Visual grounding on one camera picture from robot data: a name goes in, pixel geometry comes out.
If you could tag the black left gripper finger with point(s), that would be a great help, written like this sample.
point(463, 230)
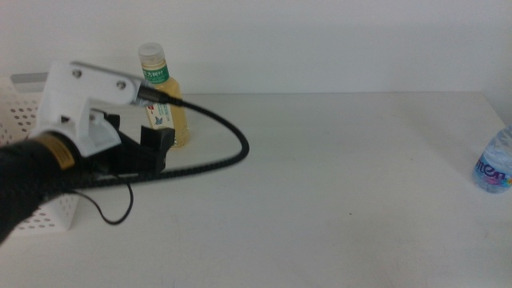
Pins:
point(160, 138)
point(113, 120)

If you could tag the yellow tea bottle green label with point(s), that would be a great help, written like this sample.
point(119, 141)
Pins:
point(180, 120)

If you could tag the clear water bottle blue cap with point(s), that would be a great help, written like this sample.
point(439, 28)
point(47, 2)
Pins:
point(496, 160)

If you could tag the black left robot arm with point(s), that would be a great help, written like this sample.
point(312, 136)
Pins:
point(24, 172)

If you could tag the white perforated plastic basket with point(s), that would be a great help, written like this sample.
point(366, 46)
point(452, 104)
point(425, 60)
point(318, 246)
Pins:
point(68, 212)

